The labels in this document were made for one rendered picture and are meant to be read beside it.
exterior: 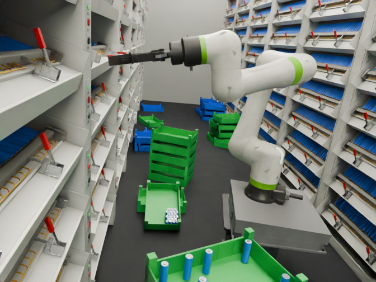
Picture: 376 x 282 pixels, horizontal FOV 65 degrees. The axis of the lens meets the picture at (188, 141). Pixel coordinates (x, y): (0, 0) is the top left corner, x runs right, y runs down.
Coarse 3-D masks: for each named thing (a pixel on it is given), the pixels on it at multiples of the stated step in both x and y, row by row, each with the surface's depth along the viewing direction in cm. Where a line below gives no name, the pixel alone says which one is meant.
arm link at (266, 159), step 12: (252, 144) 134; (264, 144) 131; (252, 156) 132; (264, 156) 127; (276, 156) 126; (252, 168) 134; (264, 168) 128; (276, 168) 128; (252, 180) 134; (264, 180) 130; (276, 180) 131
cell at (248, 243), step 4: (248, 240) 77; (244, 244) 78; (248, 244) 76; (244, 248) 77; (248, 248) 77; (244, 252) 78; (248, 252) 77; (244, 256) 78; (248, 256) 78; (244, 260) 78
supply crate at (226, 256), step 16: (240, 240) 80; (176, 256) 71; (224, 256) 80; (240, 256) 81; (256, 256) 79; (176, 272) 73; (192, 272) 73; (224, 272) 74; (240, 272) 75; (256, 272) 76; (272, 272) 74; (288, 272) 70
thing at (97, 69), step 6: (96, 36) 135; (96, 42) 135; (102, 42) 136; (108, 42) 136; (108, 48) 137; (114, 48) 137; (114, 54) 138; (102, 60) 105; (108, 60) 111; (96, 66) 89; (102, 66) 102; (108, 66) 117; (96, 72) 93; (102, 72) 108
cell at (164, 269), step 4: (164, 264) 66; (168, 264) 66; (160, 268) 67; (164, 268) 66; (160, 272) 67; (164, 272) 66; (160, 276) 67; (164, 276) 66; (160, 280) 67; (164, 280) 67
